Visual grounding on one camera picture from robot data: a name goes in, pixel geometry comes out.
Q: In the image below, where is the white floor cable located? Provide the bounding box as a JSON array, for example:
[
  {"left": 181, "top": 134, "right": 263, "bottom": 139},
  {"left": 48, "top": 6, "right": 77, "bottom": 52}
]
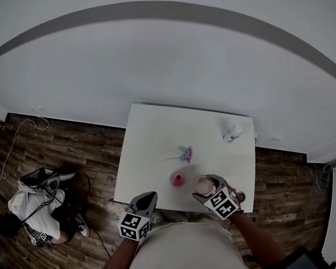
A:
[{"left": 0, "top": 115, "right": 59, "bottom": 223}]

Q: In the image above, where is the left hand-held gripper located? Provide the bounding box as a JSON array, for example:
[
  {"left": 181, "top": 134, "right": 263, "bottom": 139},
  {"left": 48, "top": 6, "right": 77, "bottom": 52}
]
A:
[{"left": 115, "top": 190, "right": 163, "bottom": 244}]

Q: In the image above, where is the red pink bottle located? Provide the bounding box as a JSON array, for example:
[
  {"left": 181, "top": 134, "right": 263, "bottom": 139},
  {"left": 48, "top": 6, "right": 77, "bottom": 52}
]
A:
[{"left": 168, "top": 170, "right": 189, "bottom": 189}]

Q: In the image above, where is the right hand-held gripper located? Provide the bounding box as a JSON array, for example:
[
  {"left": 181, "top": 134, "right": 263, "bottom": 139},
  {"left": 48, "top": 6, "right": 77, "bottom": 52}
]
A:
[{"left": 190, "top": 170, "right": 244, "bottom": 224}]

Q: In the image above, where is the person's beige shirt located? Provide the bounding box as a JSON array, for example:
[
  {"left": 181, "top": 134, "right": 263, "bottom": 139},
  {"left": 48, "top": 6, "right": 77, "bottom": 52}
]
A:
[{"left": 118, "top": 213, "right": 254, "bottom": 269}]

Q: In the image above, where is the tangled white cable bundle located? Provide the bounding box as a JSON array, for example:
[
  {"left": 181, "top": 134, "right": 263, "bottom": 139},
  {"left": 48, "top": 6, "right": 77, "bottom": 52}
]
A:
[{"left": 299, "top": 160, "right": 336, "bottom": 198}]

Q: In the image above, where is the small clear white-capped bottle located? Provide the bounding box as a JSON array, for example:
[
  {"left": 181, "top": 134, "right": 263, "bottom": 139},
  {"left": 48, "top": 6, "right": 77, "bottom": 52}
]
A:
[{"left": 221, "top": 123, "right": 245, "bottom": 145}]

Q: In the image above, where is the pink dimpled glass cup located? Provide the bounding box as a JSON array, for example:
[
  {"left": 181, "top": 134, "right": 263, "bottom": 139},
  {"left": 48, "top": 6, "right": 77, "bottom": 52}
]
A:
[{"left": 192, "top": 173, "right": 217, "bottom": 197}]

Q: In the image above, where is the person's right forearm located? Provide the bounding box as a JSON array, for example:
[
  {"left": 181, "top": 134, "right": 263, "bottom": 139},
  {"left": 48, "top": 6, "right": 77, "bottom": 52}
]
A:
[{"left": 226, "top": 207, "right": 286, "bottom": 269}]

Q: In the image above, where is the black floor cable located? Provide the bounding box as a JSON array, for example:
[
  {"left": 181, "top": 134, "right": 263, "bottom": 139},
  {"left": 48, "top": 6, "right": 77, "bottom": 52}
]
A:
[{"left": 76, "top": 167, "right": 113, "bottom": 261}]

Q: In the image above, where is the white square table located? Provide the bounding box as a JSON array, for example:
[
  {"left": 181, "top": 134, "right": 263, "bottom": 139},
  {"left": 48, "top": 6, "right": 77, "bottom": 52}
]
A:
[{"left": 104, "top": 91, "right": 264, "bottom": 228}]

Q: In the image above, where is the person's left forearm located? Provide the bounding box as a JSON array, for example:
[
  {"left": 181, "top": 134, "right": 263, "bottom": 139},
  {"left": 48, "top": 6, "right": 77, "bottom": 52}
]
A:
[{"left": 83, "top": 237, "right": 142, "bottom": 269}]

